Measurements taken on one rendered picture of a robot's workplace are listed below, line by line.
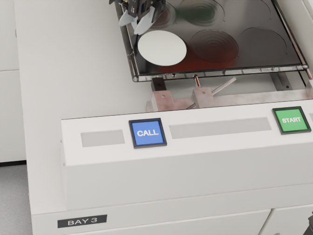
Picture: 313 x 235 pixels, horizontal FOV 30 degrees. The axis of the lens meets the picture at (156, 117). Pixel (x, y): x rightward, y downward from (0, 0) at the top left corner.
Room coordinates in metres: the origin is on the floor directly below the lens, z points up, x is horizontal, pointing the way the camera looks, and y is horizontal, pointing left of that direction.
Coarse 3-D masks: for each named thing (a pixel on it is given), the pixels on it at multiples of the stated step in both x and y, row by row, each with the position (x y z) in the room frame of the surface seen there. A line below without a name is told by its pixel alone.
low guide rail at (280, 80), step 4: (284, 72) 0.92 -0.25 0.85; (272, 76) 0.92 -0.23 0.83; (276, 76) 0.91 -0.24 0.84; (280, 76) 0.90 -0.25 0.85; (284, 76) 0.91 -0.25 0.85; (272, 80) 0.92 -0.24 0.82; (276, 80) 0.90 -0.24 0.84; (280, 80) 0.89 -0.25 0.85; (284, 80) 0.89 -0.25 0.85; (288, 80) 0.90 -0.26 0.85; (276, 84) 0.90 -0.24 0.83; (280, 84) 0.88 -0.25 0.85; (284, 84) 0.88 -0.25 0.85; (288, 84) 0.88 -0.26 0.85; (276, 88) 0.89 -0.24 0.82; (280, 88) 0.88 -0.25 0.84; (284, 88) 0.87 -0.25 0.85; (288, 88) 0.87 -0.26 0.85; (292, 88) 0.88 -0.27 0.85
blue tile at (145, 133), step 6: (132, 126) 0.60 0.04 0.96; (138, 126) 0.61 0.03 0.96; (144, 126) 0.61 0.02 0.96; (150, 126) 0.61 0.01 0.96; (156, 126) 0.61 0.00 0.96; (138, 132) 0.59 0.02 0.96; (144, 132) 0.60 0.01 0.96; (150, 132) 0.60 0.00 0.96; (156, 132) 0.60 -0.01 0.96; (138, 138) 0.58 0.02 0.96; (144, 138) 0.58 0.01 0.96; (150, 138) 0.59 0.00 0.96; (156, 138) 0.59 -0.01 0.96; (162, 138) 0.59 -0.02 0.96; (138, 144) 0.57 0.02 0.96
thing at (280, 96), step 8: (216, 96) 0.78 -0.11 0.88; (224, 96) 0.79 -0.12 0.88; (232, 96) 0.79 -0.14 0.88; (240, 96) 0.80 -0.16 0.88; (248, 96) 0.80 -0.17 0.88; (256, 96) 0.81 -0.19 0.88; (264, 96) 0.81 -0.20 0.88; (272, 96) 0.81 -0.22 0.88; (280, 96) 0.82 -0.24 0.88; (288, 96) 0.82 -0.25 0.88; (296, 96) 0.83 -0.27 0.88; (304, 96) 0.83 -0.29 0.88; (176, 104) 0.74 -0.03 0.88; (184, 104) 0.75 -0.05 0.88; (216, 104) 0.76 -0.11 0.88; (224, 104) 0.77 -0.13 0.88; (232, 104) 0.77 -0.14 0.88; (240, 104) 0.77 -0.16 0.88
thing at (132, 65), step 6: (120, 6) 0.97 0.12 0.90; (120, 12) 0.95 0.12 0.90; (126, 30) 0.90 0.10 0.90; (126, 36) 0.88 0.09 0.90; (126, 42) 0.86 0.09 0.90; (126, 48) 0.85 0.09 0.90; (126, 54) 0.83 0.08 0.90; (132, 54) 0.83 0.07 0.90; (132, 60) 0.81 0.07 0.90; (132, 66) 0.80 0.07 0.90; (132, 72) 0.78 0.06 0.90
